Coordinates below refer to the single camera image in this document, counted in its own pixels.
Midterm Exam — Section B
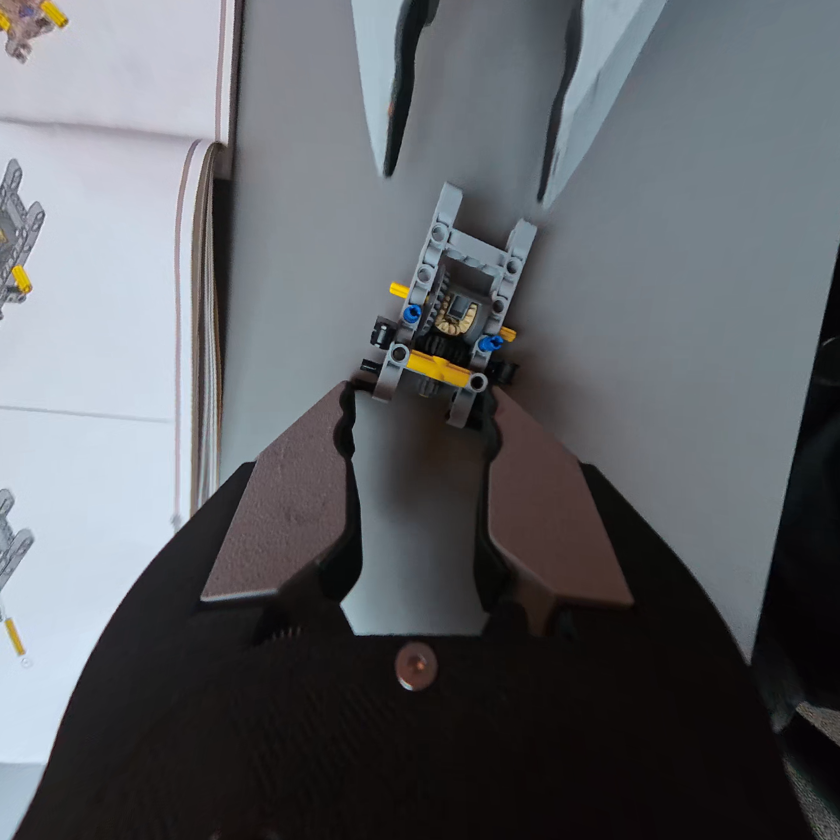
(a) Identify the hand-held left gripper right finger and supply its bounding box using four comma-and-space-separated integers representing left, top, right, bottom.
474, 386, 635, 639

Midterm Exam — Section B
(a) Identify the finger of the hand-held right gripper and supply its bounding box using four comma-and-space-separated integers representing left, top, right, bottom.
537, 0, 669, 203
351, 0, 435, 178

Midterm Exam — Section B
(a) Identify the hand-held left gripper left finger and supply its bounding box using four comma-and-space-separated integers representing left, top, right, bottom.
199, 381, 364, 603

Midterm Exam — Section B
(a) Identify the grey lego chassis assembly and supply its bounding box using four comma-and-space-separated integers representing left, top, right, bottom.
360, 182, 539, 429

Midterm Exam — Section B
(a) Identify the open lego instruction booklet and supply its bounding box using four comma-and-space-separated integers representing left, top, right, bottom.
0, 0, 237, 765

